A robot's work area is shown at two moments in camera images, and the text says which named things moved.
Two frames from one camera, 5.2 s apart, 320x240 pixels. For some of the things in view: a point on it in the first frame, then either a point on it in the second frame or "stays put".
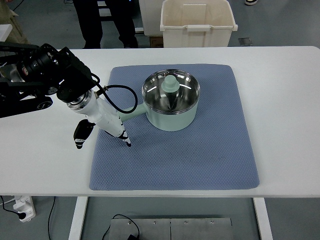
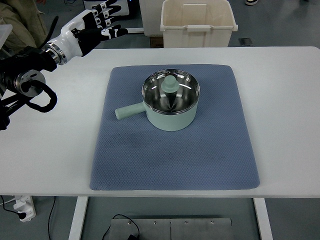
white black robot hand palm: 98,112 → 79,35
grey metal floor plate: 172,229 stays put
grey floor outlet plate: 245,41 stays put
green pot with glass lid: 171,97 stays put
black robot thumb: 82,131 → 112,32
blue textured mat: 215,151 stays put
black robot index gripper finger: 125,138 → 105,26
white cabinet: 151,11 stays put
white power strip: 25,204 stays put
